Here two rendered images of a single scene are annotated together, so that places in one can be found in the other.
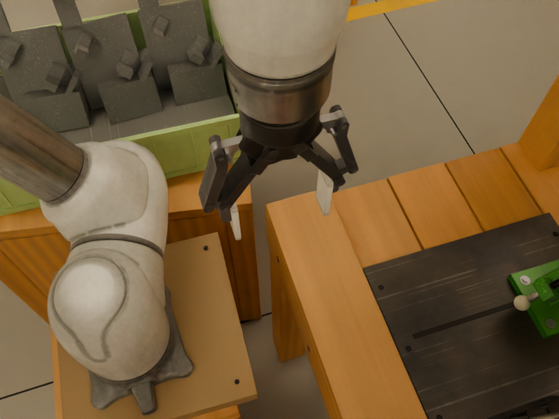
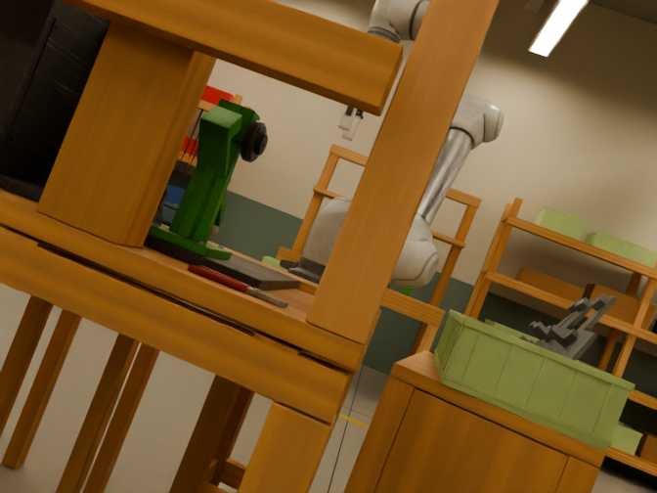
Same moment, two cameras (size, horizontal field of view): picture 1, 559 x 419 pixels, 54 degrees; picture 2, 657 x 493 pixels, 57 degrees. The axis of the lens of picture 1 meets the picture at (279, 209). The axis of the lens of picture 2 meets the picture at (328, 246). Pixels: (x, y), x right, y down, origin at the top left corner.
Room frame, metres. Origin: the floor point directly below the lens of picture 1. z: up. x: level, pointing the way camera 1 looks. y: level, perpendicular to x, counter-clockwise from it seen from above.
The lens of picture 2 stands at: (1.07, -1.44, 0.98)
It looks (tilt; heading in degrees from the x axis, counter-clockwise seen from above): 1 degrees up; 115
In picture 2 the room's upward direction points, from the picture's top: 21 degrees clockwise
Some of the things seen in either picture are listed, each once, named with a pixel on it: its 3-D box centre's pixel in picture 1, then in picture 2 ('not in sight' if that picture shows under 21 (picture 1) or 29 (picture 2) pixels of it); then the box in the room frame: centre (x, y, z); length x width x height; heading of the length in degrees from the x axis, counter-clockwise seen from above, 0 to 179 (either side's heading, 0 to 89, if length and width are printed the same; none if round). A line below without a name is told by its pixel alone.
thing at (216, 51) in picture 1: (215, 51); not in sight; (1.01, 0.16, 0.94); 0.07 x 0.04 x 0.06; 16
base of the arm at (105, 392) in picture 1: (132, 351); (315, 272); (0.28, 0.26, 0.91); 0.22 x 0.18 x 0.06; 22
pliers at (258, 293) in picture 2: not in sight; (239, 286); (0.59, -0.64, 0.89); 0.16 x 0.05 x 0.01; 16
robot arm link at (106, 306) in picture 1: (109, 308); (339, 233); (0.31, 0.27, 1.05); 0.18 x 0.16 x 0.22; 3
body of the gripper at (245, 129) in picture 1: (279, 124); not in sight; (0.34, 0.00, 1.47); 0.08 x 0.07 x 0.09; 108
